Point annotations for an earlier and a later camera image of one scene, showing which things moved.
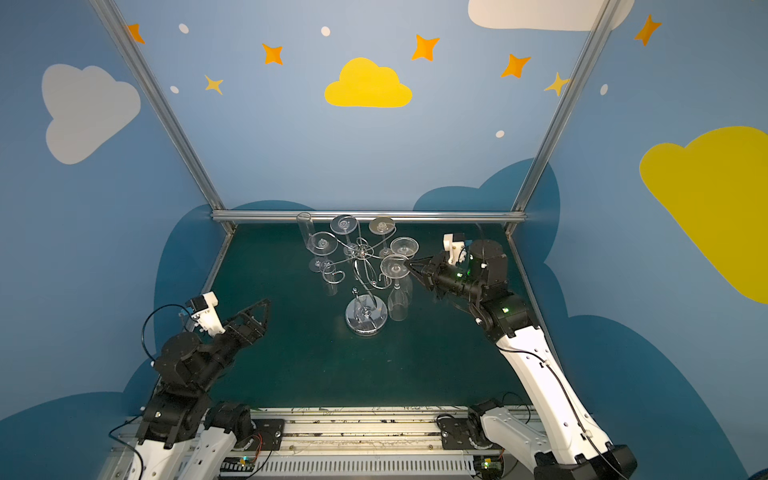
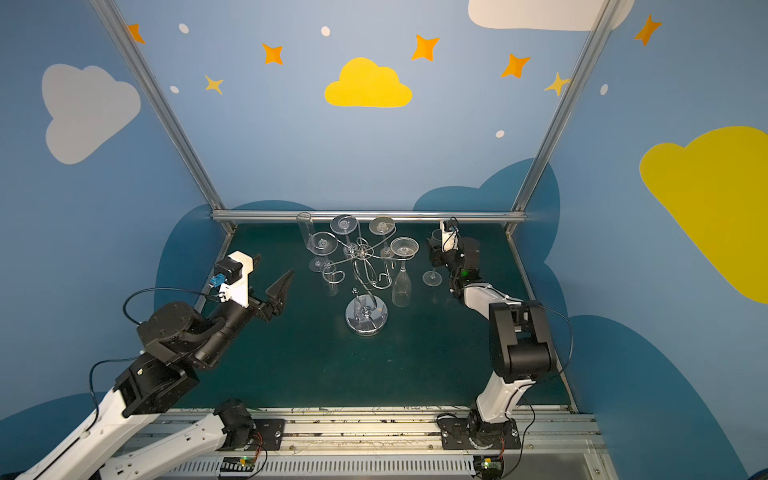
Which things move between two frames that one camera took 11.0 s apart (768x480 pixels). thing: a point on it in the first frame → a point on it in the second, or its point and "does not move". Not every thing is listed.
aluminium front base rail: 416,443 does not move
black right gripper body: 441,277 → 439,254
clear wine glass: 322,244 does not move
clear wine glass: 396,267 → 434,279
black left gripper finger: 267,303 → 280,290
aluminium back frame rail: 361,215 does not move
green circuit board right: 489,466 does not move
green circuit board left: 238,464 does not move
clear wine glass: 345,224 does not move
